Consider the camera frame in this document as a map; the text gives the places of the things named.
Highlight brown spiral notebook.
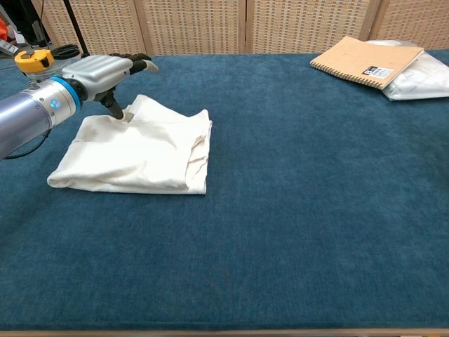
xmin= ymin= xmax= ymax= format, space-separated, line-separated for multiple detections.
xmin=309 ymin=35 xmax=424 ymax=91

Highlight yellow tape measure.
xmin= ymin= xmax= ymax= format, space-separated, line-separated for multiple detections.
xmin=14 ymin=48 xmax=55 ymax=74

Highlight wooden lattice folding screen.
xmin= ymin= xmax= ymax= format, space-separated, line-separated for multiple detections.
xmin=29 ymin=0 xmax=449 ymax=57

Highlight white T-shirt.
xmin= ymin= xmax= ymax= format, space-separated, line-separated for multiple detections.
xmin=47 ymin=93 xmax=213 ymax=196

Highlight blue table cover cloth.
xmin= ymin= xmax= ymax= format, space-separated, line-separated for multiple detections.
xmin=0 ymin=48 xmax=449 ymax=333

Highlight white cloth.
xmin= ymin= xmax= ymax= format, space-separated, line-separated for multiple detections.
xmin=364 ymin=39 xmax=449 ymax=102

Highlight black tripod stand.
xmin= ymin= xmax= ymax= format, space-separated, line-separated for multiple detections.
xmin=62 ymin=0 xmax=89 ymax=59

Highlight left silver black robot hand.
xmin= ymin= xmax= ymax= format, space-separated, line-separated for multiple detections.
xmin=61 ymin=52 xmax=161 ymax=124

